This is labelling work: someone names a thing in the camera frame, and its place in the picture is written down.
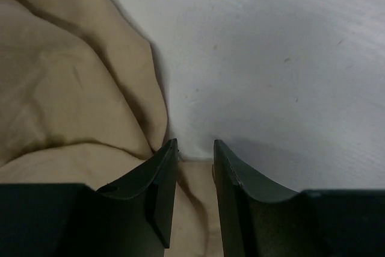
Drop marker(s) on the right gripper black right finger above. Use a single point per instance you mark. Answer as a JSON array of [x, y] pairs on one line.
[[259, 217]]

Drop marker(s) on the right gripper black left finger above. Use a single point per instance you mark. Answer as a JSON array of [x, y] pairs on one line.
[[131, 216]]

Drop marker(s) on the beige t shirt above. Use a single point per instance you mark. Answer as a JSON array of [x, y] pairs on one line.
[[81, 104]]

